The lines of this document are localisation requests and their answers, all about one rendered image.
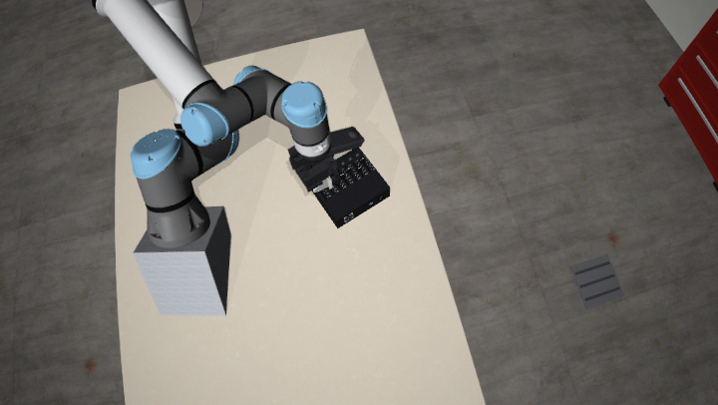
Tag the black lighting desk panel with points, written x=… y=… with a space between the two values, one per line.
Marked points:
x=361 y=188

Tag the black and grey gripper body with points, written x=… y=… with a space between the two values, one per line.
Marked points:
x=315 y=171

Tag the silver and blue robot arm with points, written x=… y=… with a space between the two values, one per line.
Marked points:
x=208 y=117

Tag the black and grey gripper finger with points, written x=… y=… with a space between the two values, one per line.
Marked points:
x=329 y=182

